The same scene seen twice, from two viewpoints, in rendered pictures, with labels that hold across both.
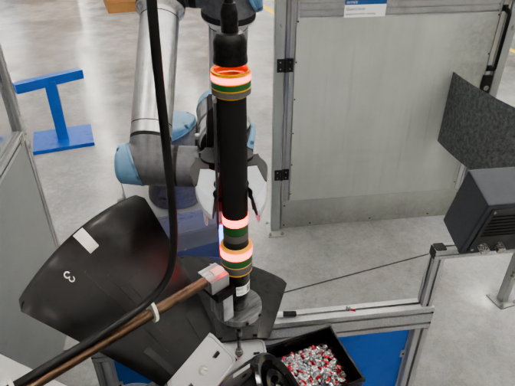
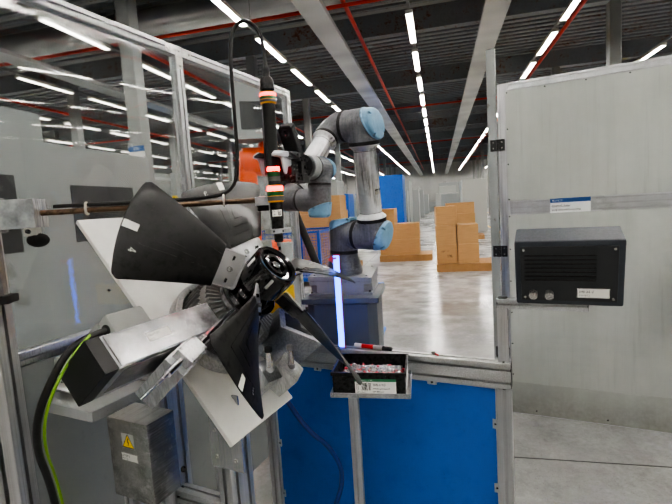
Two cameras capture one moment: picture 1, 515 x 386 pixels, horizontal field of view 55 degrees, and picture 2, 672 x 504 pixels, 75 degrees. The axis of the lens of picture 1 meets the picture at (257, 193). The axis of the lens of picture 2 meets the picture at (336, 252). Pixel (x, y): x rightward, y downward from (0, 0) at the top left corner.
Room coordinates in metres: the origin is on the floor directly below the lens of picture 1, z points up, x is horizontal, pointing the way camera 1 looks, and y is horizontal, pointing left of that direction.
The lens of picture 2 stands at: (-0.39, -0.75, 1.35)
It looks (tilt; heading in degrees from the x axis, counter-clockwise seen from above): 6 degrees down; 33
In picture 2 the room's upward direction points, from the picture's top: 4 degrees counter-clockwise
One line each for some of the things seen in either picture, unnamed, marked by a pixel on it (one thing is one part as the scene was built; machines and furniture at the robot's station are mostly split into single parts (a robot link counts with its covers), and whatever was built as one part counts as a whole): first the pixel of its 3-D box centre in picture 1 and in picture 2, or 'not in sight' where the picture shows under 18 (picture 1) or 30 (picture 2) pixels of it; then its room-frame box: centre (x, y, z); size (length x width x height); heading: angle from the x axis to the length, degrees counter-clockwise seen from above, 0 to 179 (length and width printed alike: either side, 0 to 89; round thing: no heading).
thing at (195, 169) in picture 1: (208, 173); not in sight; (0.56, 0.07, 1.50); 0.09 x 0.05 x 0.02; 175
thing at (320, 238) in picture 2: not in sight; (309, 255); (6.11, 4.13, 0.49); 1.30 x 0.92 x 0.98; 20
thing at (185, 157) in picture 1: (208, 168); (315, 200); (0.77, 0.09, 1.38); 0.11 x 0.08 x 0.11; 91
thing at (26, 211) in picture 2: not in sight; (18, 214); (0.09, 0.49, 1.39); 0.10 x 0.07 x 0.09; 132
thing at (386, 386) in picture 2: (305, 374); (371, 373); (0.72, -0.11, 0.85); 0.22 x 0.17 x 0.07; 112
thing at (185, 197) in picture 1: (175, 178); (344, 261); (1.14, 0.22, 1.13); 0.15 x 0.15 x 0.10
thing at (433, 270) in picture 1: (431, 276); (503, 329); (0.93, -0.45, 0.96); 0.03 x 0.03 x 0.20; 7
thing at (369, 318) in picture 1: (266, 328); (370, 360); (0.88, -0.02, 0.82); 0.90 x 0.04 x 0.08; 97
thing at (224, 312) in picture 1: (231, 288); (273, 214); (0.50, 0.04, 1.34); 0.09 x 0.07 x 0.10; 132
